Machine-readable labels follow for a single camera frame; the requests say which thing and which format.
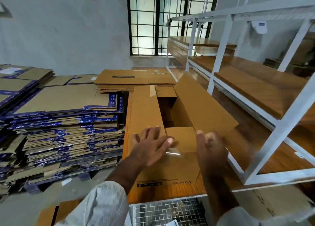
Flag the person's right hand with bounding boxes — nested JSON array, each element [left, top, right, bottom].
[[195, 130, 229, 179]]

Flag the person's left hand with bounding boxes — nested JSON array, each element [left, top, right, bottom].
[[129, 126, 174, 168]]

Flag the clear packing tape strip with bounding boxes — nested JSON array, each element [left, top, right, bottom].
[[164, 146, 184, 158]]

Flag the stack of brown boxes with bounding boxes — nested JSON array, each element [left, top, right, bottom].
[[122, 73, 240, 191]]

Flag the stack of cardboard boxes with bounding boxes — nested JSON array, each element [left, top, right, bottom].
[[0, 75, 127, 194], [0, 64, 56, 130]]

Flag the assembled boxes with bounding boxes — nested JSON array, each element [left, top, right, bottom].
[[37, 199, 82, 226]]

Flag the person's right forearm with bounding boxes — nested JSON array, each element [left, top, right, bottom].
[[203, 172, 241, 223]]

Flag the person's light grey shirt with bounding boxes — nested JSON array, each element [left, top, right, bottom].
[[53, 180, 262, 226]]

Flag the wooden table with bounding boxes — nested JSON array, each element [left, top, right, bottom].
[[122, 67, 315, 204]]

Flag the crumpled tape scraps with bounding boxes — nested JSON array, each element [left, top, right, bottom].
[[170, 203, 198, 220]]

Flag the white metal shelf rack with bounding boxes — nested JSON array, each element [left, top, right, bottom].
[[166, 0, 315, 186]]

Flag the black framed window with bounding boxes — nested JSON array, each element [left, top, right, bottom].
[[126, 0, 220, 57]]

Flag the white wire mesh cage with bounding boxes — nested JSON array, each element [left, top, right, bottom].
[[130, 198, 209, 226]]

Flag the white wall device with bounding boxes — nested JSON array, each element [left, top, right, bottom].
[[250, 20, 268, 35]]

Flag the white wall socket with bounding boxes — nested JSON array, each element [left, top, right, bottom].
[[0, 2, 11, 17]]

